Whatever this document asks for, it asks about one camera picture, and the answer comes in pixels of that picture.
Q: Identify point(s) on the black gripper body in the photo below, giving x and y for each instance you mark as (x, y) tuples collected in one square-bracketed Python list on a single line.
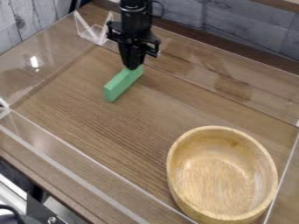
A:
[(133, 27)]

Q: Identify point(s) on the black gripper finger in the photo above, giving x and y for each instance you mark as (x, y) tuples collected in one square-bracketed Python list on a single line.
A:
[(129, 55), (150, 50)]

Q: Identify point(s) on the green rectangular block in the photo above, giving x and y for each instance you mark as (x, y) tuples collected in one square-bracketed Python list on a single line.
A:
[(120, 83)]

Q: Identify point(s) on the round wooden bowl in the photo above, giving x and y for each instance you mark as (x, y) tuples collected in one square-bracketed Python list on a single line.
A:
[(221, 175)]

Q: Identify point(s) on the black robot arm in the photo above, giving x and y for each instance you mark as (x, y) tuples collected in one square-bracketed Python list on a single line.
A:
[(133, 5)]

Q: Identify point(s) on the clear acrylic corner bracket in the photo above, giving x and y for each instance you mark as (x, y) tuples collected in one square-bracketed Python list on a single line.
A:
[(93, 33)]

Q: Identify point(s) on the clear acrylic enclosure wall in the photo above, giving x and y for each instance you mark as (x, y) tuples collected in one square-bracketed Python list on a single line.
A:
[(94, 152)]

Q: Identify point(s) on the black metal frame bracket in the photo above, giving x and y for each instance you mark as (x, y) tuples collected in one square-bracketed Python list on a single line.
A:
[(45, 209)]

